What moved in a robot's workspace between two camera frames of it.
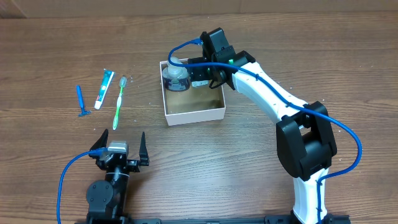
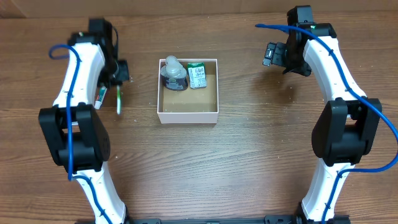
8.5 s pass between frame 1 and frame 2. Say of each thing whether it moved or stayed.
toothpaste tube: stayed
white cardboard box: moved
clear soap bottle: stayed
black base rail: stayed
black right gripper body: moved
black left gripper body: moved
